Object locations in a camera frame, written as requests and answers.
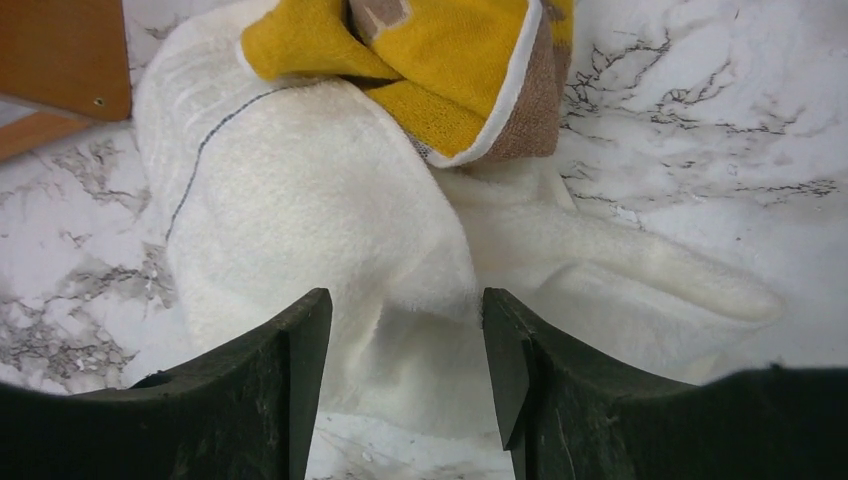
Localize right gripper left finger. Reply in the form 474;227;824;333
1;288;332;479

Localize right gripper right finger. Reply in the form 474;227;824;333
482;288;847;479

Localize white towel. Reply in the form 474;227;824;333
134;1;782;438

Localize yellow towel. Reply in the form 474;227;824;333
240;0;575;168

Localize wooden shelf rack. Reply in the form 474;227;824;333
1;0;132;159

